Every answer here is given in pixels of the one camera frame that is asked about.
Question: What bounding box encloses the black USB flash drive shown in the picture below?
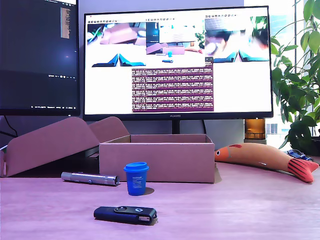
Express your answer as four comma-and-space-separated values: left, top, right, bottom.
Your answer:
93, 205, 158, 226

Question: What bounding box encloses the open brown cardboard box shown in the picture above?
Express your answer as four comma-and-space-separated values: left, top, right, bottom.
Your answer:
0, 116, 216, 184

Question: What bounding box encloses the black monitor stand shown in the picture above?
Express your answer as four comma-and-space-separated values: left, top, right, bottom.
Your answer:
171, 119, 181, 135

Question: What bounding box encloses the small blue lidded cup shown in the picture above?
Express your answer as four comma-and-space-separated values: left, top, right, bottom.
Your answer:
123, 161, 150, 196

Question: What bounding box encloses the black monitor with bright screen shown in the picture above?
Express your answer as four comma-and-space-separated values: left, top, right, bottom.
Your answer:
82, 4, 275, 121

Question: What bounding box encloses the silver metal flashlight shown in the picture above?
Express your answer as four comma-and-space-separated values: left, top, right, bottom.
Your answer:
61, 171, 120, 187

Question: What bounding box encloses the orange fish toy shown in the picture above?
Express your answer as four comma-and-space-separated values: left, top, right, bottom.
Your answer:
214, 142, 320, 184

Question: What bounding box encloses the black monitor with dark screen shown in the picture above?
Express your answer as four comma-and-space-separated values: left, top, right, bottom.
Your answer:
0, 0, 81, 116

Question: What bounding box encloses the green leafy plant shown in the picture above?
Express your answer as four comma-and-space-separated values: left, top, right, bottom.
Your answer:
271, 0, 320, 156

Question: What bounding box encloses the blue strap with buckle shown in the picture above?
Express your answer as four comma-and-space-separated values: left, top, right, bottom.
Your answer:
287, 148, 313, 161

